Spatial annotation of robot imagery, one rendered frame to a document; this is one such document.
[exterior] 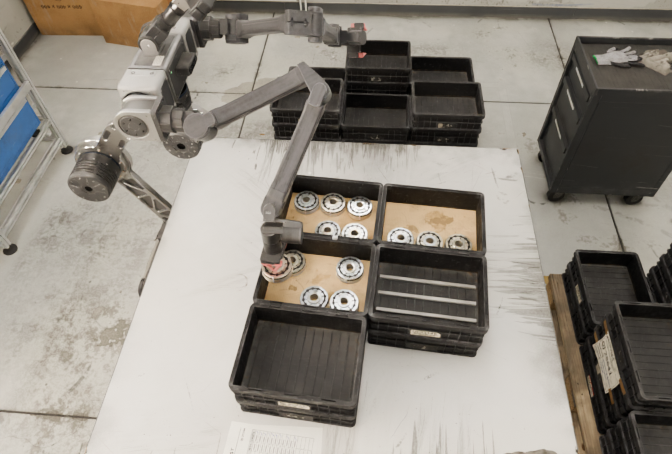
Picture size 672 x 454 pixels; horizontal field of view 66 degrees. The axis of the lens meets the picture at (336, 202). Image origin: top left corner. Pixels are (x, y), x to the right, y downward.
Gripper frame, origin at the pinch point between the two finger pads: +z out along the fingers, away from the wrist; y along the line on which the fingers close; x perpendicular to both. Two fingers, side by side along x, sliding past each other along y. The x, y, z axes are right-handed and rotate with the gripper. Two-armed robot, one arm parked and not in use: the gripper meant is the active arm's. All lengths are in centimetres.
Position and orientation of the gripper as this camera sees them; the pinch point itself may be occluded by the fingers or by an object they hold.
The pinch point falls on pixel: (276, 263)
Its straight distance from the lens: 174.4
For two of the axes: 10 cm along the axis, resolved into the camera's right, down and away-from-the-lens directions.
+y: 1.5, -7.6, 6.3
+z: 0.1, 6.4, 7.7
